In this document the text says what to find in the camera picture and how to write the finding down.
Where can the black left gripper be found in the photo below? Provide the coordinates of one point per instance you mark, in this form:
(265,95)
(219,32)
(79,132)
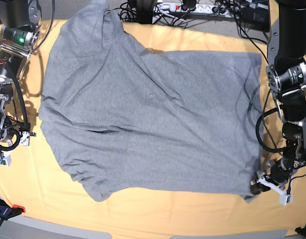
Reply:
(279,170)

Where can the black power adapter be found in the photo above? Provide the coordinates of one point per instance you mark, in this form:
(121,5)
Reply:
(252,15)

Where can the grey t-shirt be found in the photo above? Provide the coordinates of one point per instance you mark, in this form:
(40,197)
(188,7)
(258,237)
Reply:
(117,115)

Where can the white power strip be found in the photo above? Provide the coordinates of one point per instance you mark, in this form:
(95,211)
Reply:
(200,10)

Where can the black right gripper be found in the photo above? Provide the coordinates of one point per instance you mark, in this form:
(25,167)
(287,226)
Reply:
(11,137)

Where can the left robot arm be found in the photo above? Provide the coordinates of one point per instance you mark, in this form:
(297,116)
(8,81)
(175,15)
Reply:
(286,73)

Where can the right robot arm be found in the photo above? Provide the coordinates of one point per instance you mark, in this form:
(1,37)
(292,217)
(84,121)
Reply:
(20,22)

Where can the blue red clamp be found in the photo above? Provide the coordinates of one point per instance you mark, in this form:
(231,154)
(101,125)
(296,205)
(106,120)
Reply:
(7,212)

